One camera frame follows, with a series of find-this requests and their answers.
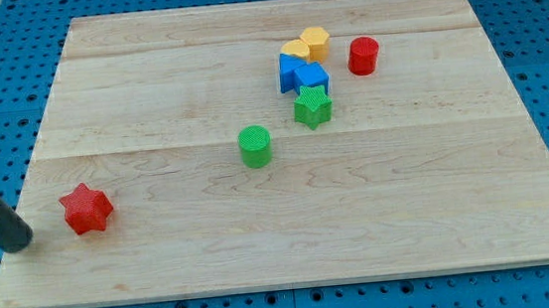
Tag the green star block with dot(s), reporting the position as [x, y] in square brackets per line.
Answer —
[313, 106]

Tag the wooden board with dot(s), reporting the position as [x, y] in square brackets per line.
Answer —
[429, 166]

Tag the green cylinder block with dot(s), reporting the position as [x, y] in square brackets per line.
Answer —
[255, 147]

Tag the red star block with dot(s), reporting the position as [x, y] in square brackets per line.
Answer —
[86, 209]

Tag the blue triangle block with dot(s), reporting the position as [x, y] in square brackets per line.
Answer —
[287, 65]

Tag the blue cube block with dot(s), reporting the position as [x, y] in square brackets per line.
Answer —
[310, 75]

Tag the yellow hexagon block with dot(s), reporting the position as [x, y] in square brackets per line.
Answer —
[318, 41]

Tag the red cylinder block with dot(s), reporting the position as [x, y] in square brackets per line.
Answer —
[362, 57]

